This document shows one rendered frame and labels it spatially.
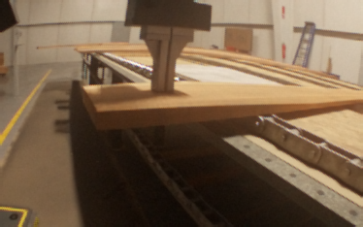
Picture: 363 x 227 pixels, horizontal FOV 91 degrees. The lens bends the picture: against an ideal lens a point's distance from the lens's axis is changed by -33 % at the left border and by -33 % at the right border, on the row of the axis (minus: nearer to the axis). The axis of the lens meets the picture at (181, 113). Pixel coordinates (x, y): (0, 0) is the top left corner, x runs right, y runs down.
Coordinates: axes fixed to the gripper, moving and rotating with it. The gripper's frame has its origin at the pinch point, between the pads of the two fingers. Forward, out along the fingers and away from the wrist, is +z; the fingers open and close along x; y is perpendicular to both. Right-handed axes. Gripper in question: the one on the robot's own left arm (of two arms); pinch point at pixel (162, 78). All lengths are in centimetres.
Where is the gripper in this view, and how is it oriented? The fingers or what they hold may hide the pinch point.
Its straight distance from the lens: 39.2
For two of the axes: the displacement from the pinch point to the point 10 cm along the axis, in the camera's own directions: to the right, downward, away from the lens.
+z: -0.8, 9.6, 2.7
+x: 8.7, -0.7, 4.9
